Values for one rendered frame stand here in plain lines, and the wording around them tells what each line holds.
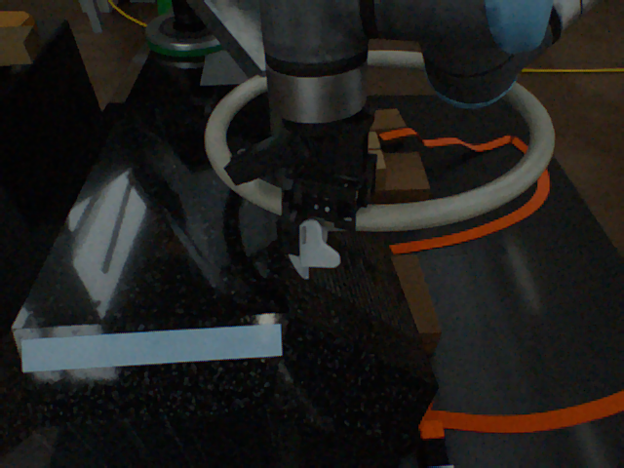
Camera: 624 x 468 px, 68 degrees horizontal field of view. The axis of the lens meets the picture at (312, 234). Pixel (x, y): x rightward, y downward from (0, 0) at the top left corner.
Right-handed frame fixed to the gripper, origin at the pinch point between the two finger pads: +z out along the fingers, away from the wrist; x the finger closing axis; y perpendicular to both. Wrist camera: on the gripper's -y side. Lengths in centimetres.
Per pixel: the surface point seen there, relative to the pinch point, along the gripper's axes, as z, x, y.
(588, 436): 86, 43, 58
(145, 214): 2.0, 1.2, -26.9
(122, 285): 3.1, -10.7, -21.5
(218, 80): -1, 41, -38
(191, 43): -5, 49, -49
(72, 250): 2.2, -8.5, -31.7
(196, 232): 2.7, 1.1, -18.0
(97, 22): 50, 200, -241
